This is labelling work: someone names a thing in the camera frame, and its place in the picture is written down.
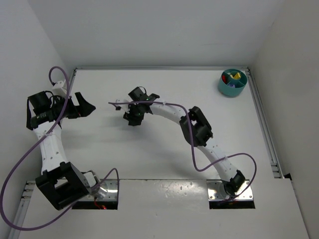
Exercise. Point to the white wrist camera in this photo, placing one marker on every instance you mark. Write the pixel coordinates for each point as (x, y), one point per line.
(60, 88)
(122, 105)

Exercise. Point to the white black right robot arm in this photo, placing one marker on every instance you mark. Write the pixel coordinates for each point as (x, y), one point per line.
(195, 128)

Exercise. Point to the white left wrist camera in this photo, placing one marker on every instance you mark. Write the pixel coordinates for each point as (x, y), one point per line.
(60, 88)

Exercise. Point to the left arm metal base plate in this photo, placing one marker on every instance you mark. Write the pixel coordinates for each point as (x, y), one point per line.
(105, 192)

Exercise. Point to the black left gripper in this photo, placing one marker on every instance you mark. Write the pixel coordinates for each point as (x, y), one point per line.
(74, 107)

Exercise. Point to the yellow lego brick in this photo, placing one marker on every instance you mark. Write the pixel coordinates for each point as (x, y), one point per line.
(235, 75)

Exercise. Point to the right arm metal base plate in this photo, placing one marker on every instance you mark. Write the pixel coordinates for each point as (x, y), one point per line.
(217, 193)

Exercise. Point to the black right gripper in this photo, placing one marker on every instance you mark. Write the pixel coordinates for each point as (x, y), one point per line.
(134, 117)

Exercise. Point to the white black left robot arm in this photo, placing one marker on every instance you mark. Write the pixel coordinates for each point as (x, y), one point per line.
(60, 181)

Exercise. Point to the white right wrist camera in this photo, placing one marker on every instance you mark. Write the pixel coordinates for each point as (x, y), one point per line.
(122, 105)

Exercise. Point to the teal divided round container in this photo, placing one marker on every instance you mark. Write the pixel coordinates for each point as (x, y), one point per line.
(232, 82)

